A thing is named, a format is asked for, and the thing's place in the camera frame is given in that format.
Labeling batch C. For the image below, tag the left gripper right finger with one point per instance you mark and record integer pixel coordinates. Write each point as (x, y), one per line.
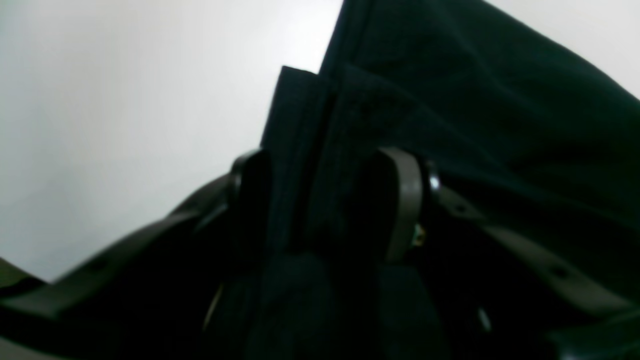
(496, 294)

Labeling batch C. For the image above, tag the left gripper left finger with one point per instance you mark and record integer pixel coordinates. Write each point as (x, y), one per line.
(150, 295)

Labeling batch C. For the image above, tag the black T-shirt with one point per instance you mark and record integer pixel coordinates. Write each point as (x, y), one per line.
(533, 136)

